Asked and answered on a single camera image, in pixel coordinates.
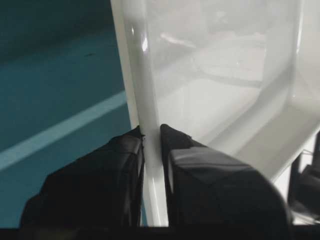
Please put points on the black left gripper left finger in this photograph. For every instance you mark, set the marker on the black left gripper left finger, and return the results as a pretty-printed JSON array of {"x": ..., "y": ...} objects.
[{"x": 100, "y": 189}]

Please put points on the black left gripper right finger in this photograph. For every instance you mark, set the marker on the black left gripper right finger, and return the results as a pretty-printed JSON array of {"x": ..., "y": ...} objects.
[{"x": 206, "y": 186}]

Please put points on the white plastic case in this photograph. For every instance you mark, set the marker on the white plastic case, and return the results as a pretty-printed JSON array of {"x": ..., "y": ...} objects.
[{"x": 239, "y": 76}]

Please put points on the black stand frame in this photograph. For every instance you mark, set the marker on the black stand frame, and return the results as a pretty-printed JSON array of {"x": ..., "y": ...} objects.
[{"x": 304, "y": 187}]

